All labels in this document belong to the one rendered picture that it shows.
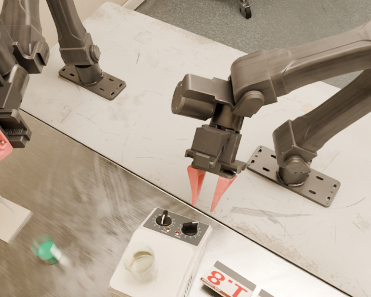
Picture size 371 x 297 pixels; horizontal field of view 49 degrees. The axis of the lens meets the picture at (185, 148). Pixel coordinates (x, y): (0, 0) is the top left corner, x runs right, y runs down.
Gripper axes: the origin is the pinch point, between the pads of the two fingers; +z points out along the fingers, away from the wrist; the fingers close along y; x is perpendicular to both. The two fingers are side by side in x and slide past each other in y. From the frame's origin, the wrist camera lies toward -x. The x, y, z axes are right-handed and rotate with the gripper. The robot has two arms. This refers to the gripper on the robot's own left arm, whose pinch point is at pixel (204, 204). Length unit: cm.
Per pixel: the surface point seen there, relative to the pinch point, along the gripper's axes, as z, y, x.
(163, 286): 14.5, -1.7, -6.5
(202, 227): 6.6, -0.4, 6.8
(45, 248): 19.0, -28.6, -2.6
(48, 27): -31, -135, 121
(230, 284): 14.0, 8.4, 3.0
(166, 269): 12.3, -2.4, -4.6
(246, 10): -74, -47, 192
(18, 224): 18.1, -38.6, 0.8
